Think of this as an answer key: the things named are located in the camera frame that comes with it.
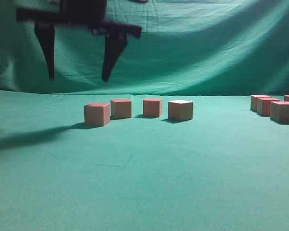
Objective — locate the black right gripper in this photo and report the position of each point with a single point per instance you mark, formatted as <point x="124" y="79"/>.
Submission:
<point x="88" y="14"/>

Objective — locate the pink wooden cube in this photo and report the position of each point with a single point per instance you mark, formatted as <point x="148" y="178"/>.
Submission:
<point x="97" y="114"/>
<point x="152" y="107"/>
<point x="180" y="110"/>
<point x="121" y="108"/>

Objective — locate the pink cube third row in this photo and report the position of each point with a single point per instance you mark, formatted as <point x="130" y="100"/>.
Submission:
<point x="279" y="112"/>

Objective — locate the pink cube far row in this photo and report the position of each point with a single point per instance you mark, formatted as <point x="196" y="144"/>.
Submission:
<point x="254" y="101"/>

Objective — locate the pink cube second row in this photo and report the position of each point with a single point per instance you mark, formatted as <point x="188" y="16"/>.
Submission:
<point x="264" y="105"/>

